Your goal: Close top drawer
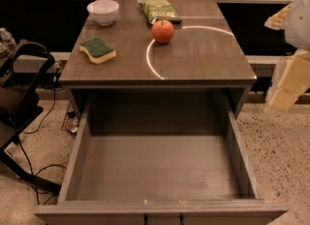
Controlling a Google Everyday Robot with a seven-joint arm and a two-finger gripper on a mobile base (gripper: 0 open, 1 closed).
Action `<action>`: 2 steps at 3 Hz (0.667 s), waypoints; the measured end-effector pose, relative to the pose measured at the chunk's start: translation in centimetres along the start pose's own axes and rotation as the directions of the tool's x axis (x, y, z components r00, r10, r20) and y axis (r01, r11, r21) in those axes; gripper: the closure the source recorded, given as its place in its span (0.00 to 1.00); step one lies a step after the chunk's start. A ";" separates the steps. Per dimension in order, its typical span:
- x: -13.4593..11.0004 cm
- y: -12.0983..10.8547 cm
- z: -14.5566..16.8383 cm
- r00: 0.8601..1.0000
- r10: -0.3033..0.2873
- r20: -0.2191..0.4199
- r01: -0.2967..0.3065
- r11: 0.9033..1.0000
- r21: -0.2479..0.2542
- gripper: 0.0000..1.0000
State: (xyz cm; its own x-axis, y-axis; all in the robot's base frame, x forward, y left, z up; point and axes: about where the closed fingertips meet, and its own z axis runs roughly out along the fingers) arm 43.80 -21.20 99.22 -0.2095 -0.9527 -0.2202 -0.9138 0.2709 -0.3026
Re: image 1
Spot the green yellow sponge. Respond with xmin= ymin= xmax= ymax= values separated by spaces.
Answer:
xmin=79 ymin=38 xmax=116 ymax=64

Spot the wire mesh basket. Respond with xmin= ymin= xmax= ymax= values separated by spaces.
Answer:
xmin=61 ymin=105 xmax=79 ymax=136

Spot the white ceramic bowl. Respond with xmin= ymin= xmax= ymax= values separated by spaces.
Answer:
xmin=87 ymin=0 xmax=119 ymax=26

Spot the green chip bag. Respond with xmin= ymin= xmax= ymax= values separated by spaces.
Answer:
xmin=138 ymin=0 xmax=182 ymax=24

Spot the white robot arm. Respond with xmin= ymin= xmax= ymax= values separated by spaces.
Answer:
xmin=264 ymin=0 xmax=310 ymax=115

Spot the grey wooden cabinet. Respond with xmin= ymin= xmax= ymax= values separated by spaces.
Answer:
xmin=60 ymin=0 xmax=257 ymax=114

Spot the red apple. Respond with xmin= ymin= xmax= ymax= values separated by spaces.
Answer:
xmin=151 ymin=19 xmax=174 ymax=44

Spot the black cart frame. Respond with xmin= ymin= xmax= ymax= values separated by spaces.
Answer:
xmin=0 ymin=40 xmax=61 ymax=195

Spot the black floor cable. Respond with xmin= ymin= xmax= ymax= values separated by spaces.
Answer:
xmin=15 ymin=73 xmax=68 ymax=206

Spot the grey top drawer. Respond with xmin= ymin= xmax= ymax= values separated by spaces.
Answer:
xmin=35 ymin=91 xmax=287 ymax=225

